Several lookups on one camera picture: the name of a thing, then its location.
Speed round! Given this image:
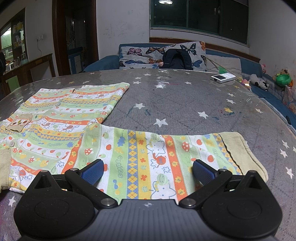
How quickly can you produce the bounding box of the grey star tablecloth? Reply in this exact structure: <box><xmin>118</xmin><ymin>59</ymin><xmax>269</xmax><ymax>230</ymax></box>
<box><xmin>0</xmin><ymin>68</ymin><xmax>296</xmax><ymax>241</ymax></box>

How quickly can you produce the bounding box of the beige cushion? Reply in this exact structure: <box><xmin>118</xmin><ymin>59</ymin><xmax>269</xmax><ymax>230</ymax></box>
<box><xmin>206</xmin><ymin>55</ymin><xmax>243</xmax><ymax>78</ymax></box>

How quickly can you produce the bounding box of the dark window with green frame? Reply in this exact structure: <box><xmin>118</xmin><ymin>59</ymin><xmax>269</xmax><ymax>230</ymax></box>
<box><xmin>150</xmin><ymin>0</ymin><xmax>251</xmax><ymax>45</ymax></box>

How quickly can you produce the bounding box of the black backpack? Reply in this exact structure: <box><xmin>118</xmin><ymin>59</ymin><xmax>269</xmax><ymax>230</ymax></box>
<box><xmin>162</xmin><ymin>49</ymin><xmax>194</xmax><ymax>70</ymax></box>

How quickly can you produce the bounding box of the green toy bowl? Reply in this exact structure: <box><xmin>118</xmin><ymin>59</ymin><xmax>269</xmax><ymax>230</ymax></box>
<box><xmin>276</xmin><ymin>74</ymin><xmax>292</xmax><ymax>88</ymax></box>

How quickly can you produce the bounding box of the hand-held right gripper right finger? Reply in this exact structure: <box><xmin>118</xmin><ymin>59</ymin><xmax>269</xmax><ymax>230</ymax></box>
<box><xmin>179</xmin><ymin>159</ymin><xmax>270</xmax><ymax>210</ymax></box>

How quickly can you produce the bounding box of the dark wooden door frame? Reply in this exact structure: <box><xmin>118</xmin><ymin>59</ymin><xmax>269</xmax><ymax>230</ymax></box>
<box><xmin>52</xmin><ymin>0</ymin><xmax>97</xmax><ymax>76</ymax></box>

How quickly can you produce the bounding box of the pink printed gift bag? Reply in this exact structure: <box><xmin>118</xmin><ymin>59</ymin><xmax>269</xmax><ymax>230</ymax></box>
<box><xmin>282</xmin><ymin>87</ymin><xmax>296</xmax><ymax>107</ymax></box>

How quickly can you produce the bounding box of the blue cabinet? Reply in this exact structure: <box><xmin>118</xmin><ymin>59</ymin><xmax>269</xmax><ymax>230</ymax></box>
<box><xmin>68</xmin><ymin>47</ymin><xmax>84</xmax><ymax>75</ymax></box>

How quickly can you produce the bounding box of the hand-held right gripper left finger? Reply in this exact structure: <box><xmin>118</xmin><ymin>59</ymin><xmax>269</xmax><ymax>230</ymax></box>
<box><xmin>28</xmin><ymin>159</ymin><xmax>117</xmax><ymax>210</ymax></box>

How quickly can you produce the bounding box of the black and white plush cow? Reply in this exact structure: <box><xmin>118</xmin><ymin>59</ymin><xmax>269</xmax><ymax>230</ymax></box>
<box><xmin>248</xmin><ymin>74</ymin><xmax>270</xmax><ymax>91</ymax></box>

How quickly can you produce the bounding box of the dark wooden console table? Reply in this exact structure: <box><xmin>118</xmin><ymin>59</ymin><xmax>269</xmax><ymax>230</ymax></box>
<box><xmin>3</xmin><ymin>53</ymin><xmax>55</xmax><ymax>93</ymax></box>

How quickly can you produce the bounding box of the wooden shelf cabinet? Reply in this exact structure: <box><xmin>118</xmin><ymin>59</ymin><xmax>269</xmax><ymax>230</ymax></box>
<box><xmin>0</xmin><ymin>7</ymin><xmax>26</xmax><ymax>70</ymax></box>

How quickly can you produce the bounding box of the butterfly print pillow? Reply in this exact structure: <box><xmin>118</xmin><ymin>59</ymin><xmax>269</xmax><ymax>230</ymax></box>
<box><xmin>119</xmin><ymin>41</ymin><xmax>207</xmax><ymax>72</ymax></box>

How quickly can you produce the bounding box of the white handheld device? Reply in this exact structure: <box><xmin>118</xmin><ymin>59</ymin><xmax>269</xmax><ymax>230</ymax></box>
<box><xmin>210</xmin><ymin>73</ymin><xmax>236</xmax><ymax>84</ymax></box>

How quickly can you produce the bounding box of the colourful patterned towel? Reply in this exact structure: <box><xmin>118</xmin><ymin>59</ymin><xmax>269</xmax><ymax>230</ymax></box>
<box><xmin>0</xmin><ymin>82</ymin><xmax>269</xmax><ymax>202</ymax></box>

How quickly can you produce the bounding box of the blue sofa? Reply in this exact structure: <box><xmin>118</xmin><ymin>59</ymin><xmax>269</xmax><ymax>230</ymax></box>
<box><xmin>83</xmin><ymin>43</ymin><xmax>296</xmax><ymax>130</ymax></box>

